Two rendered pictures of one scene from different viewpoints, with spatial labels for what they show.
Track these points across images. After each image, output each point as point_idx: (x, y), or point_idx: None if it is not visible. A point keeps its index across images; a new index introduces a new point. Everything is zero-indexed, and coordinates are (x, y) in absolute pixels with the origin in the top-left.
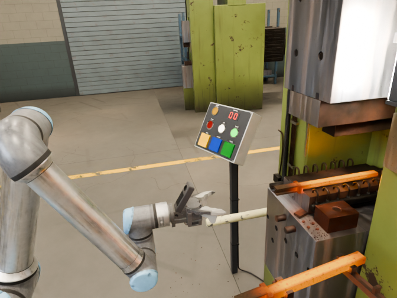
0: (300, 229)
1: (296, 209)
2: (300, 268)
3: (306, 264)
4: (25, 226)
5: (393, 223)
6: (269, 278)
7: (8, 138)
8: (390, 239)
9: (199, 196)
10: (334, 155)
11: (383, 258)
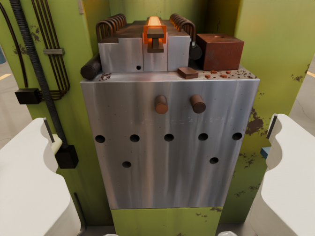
0: (214, 89)
1: (168, 75)
2: (214, 147)
3: (230, 131)
4: None
5: (267, 18)
6: (131, 216)
7: None
8: (262, 41)
9: (29, 221)
10: (99, 17)
11: (252, 71)
